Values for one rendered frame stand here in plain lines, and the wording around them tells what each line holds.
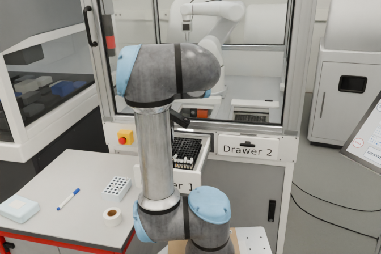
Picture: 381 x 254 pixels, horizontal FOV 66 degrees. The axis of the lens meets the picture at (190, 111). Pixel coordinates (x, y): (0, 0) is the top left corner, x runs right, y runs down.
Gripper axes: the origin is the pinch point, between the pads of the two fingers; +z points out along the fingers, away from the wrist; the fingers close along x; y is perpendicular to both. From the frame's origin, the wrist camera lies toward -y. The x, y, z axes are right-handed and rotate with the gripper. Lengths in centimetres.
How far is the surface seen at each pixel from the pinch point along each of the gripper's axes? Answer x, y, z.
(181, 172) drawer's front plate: 11.3, -7.3, 5.1
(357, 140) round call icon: -9, -76, -4
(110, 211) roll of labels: 25.0, 19.4, 17.9
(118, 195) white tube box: 15.5, 20.5, 17.7
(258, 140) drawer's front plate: -20.7, -37.1, 6.2
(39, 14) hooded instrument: -35, 79, -51
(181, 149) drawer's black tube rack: -9.5, -1.9, 7.7
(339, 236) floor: -59, -96, 98
